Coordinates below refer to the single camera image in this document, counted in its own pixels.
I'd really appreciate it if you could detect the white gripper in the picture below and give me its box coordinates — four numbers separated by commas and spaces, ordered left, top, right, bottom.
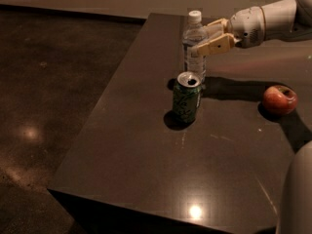
196, 7, 265, 56

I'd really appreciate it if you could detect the clear blue-label plastic bottle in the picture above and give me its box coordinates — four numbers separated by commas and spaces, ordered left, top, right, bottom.
182, 10, 208, 83

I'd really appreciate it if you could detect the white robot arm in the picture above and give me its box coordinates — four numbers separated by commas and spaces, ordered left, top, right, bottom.
194, 0, 312, 234

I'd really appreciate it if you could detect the green soda can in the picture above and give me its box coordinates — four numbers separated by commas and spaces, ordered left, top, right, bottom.
173, 71, 202, 124

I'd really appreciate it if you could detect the red apple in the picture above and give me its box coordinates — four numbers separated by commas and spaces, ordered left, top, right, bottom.
261, 85, 298, 116

